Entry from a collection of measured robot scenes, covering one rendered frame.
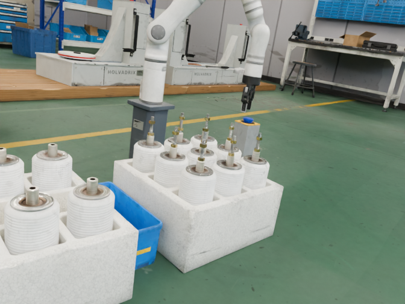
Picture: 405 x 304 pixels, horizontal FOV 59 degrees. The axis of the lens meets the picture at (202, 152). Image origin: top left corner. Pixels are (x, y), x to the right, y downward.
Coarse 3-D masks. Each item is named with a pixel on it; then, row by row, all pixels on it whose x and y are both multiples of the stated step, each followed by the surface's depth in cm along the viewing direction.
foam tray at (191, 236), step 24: (120, 168) 113; (144, 192) 104; (168, 192) 98; (264, 192) 109; (168, 216) 97; (192, 216) 90; (216, 216) 96; (240, 216) 104; (264, 216) 113; (168, 240) 98; (192, 240) 93; (216, 240) 100; (240, 240) 108; (192, 264) 96
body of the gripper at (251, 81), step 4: (244, 76) 147; (248, 76) 146; (244, 80) 148; (248, 80) 146; (252, 80) 146; (256, 80) 146; (248, 84) 147; (252, 84) 146; (256, 84) 147; (252, 88) 150
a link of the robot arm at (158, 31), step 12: (180, 0) 137; (192, 0) 137; (204, 0) 140; (168, 12) 138; (180, 12) 138; (192, 12) 140; (156, 24) 138; (168, 24) 138; (156, 36) 139; (168, 36) 141
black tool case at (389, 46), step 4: (364, 40) 493; (368, 40) 491; (364, 44) 494; (368, 44) 490; (372, 44) 488; (376, 44) 486; (380, 44) 483; (384, 44) 481; (388, 44) 479; (392, 44) 476; (396, 44) 475; (372, 48) 489; (376, 48) 487; (380, 48) 484; (384, 48) 482; (388, 48) 479; (392, 48) 477; (396, 48) 492
